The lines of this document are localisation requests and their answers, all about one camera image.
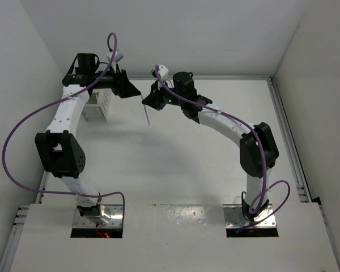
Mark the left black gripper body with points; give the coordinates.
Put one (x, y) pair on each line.
(110, 80)

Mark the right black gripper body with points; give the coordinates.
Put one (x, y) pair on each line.
(162, 97)

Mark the thin clear silver stick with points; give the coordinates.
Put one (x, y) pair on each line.
(145, 111)

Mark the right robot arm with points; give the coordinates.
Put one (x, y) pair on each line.
(256, 143)

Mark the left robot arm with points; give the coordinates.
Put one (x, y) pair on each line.
(59, 151)

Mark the white two-slot organizer box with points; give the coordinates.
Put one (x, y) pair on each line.
(98, 104)

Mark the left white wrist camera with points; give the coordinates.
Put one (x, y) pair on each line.
(114, 58)

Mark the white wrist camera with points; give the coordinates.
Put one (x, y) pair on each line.
(114, 58)
(160, 71)

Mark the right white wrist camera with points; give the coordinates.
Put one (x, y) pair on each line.
(160, 71)

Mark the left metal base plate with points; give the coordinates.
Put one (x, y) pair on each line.
(113, 216)

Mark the metal base plate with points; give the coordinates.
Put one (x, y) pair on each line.
(235, 219)
(113, 216)

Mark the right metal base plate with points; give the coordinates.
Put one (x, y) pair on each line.
(235, 219)

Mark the aluminium frame rail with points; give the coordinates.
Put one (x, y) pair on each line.
(297, 169)

